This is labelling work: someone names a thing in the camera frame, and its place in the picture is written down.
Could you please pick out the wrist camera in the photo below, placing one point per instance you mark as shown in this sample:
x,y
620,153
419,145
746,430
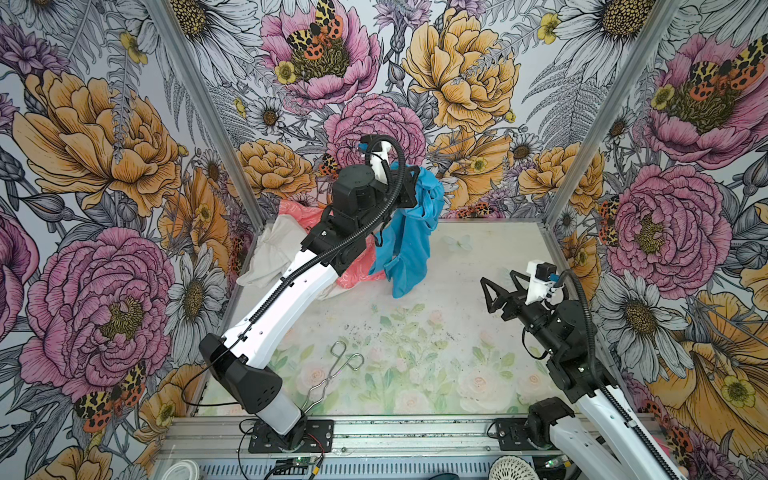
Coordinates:
x,y
380,167
542,279

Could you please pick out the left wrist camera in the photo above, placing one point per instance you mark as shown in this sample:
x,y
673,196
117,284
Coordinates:
x,y
380,167

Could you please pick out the green circuit board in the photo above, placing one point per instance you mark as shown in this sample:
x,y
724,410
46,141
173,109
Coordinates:
x,y
306,467

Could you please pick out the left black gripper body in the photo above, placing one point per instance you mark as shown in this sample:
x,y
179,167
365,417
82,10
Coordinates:
x,y
406,197

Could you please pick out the white cloth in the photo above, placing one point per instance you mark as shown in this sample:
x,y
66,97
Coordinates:
x,y
275,251

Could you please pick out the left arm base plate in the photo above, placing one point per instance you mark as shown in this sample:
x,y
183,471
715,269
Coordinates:
x,y
308,436

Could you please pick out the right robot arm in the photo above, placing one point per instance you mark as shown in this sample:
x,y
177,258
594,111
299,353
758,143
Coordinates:
x,y
568,336

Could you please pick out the left aluminium corner post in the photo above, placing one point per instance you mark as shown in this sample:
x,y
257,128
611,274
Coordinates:
x,y
184,63

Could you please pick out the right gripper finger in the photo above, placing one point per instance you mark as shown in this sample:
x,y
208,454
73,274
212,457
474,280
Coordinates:
x,y
498,305
492,290

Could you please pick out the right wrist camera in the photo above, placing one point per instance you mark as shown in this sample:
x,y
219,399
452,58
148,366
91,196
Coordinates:
x,y
542,279

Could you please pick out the aluminium corner post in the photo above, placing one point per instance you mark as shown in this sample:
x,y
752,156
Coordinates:
x,y
184,63
660,18

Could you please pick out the white mesh round object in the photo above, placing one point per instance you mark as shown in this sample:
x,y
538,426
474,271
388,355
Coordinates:
x,y
512,468

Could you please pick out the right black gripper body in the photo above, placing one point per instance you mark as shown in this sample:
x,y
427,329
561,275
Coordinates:
x,y
531,315

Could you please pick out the aluminium front rail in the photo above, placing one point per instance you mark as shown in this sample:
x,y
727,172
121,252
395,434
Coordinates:
x,y
226,438

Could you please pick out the right aluminium corner post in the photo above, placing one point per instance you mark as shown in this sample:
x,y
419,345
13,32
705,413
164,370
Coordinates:
x,y
660,18

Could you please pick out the metal tongs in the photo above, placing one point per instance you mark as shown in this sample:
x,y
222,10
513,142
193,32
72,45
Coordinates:
x,y
317,393

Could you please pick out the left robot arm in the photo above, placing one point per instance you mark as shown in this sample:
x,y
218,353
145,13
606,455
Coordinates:
x,y
364,199

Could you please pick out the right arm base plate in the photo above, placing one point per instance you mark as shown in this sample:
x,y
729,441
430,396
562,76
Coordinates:
x,y
512,434

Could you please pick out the pink patterned cloth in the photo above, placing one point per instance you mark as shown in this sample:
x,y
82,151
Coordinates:
x,y
359,270

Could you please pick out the teal blue cloth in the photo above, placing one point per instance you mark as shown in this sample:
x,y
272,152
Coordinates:
x,y
405,243

